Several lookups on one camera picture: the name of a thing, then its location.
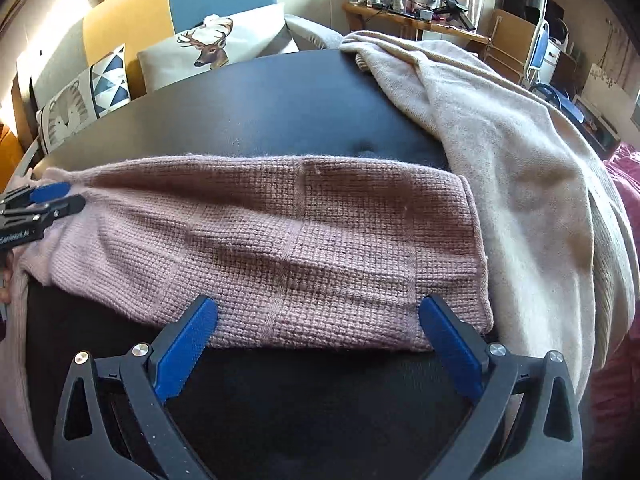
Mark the tiger print pillow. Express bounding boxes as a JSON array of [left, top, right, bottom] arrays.
[[36, 44, 131, 154]]

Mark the cardboard box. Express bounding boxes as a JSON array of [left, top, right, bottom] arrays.
[[483, 9, 536, 84]]

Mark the magenta cloth pile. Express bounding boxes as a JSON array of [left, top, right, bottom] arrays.
[[589, 142, 639, 467]]

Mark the deer print pillow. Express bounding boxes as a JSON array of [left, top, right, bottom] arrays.
[[137, 4, 298, 93]]

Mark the beige knitted garment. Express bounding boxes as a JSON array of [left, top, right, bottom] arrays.
[[341, 31, 639, 394]]

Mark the wooden side table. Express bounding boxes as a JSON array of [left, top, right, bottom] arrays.
[[342, 2, 490, 53]]

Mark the pink knitted sweater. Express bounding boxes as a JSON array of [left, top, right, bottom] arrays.
[[1, 155, 494, 478]]

